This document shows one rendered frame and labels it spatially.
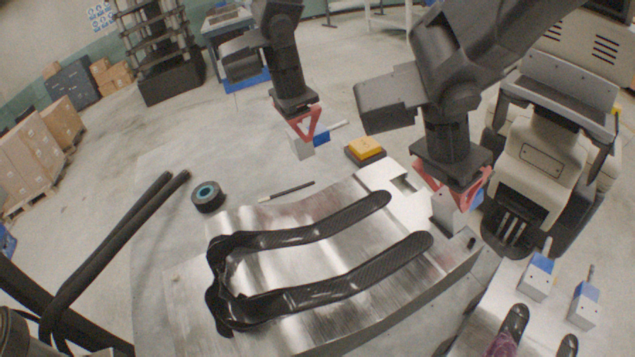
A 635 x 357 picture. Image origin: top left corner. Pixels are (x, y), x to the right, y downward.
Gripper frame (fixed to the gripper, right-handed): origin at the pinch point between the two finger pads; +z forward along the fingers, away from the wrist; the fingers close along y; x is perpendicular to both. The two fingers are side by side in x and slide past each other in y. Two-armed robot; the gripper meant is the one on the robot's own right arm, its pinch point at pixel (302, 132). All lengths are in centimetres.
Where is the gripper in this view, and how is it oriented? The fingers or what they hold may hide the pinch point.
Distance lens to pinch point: 55.9
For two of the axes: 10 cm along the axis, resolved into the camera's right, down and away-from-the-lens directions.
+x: 8.8, -4.2, 2.0
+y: 4.3, 5.6, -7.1
